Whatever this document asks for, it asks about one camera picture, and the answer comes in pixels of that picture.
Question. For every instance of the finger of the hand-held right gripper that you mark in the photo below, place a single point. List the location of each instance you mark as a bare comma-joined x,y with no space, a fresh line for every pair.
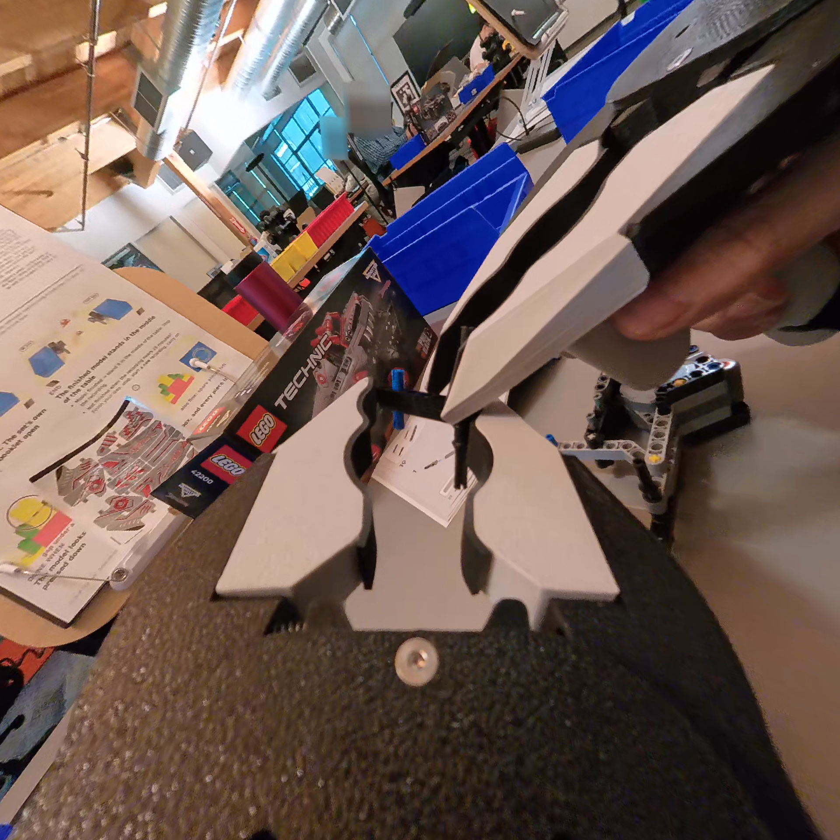
590,275
525,216

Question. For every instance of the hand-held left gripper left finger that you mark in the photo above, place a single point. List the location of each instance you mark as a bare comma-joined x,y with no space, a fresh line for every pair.
302,518

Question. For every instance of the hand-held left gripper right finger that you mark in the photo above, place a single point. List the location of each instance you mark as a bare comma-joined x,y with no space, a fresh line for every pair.
544,525

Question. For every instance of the short black toy beam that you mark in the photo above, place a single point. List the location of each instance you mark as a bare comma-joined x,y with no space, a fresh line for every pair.
413,403

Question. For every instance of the blue toy pin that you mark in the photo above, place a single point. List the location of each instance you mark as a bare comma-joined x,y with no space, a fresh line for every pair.
399,380

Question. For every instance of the person's right hand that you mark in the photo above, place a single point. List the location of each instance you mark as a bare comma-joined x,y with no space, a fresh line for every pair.
741,282

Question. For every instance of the nested blue storage bins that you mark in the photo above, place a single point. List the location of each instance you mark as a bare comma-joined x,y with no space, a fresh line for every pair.
446,243

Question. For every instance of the black toy car set box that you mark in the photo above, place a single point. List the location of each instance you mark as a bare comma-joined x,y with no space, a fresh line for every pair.
308,394

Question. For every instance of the open instruction booklet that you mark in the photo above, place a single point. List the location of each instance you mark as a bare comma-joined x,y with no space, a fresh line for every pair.
420,472

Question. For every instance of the small distant toy set box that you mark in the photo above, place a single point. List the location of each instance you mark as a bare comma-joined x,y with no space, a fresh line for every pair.
438,113

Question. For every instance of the blue plastic bin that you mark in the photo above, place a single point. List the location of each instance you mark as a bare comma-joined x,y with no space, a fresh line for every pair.
590,79

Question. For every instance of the partly built toy chassis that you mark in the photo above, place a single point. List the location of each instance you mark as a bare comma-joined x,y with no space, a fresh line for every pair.
695,400

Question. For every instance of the black and white marker sign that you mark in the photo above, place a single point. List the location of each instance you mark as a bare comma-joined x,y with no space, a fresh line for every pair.
405,98

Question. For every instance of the red storage bin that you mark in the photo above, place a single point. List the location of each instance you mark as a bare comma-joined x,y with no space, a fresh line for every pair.
331,220
241,310

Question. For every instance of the maroon bottle with black lid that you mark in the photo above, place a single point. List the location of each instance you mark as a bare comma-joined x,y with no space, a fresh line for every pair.
269,302

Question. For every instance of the yellow storage bin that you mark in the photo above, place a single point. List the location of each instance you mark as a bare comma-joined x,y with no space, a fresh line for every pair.
295,256

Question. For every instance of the instruction poster on wooden board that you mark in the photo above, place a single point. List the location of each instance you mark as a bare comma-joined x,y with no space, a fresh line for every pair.
79,367

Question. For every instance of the black ceiling speaker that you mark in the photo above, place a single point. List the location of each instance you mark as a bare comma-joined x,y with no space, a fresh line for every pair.
195,149

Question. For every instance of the silver ventilation duct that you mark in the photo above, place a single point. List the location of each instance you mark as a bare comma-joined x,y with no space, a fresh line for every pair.
275,39
177,65

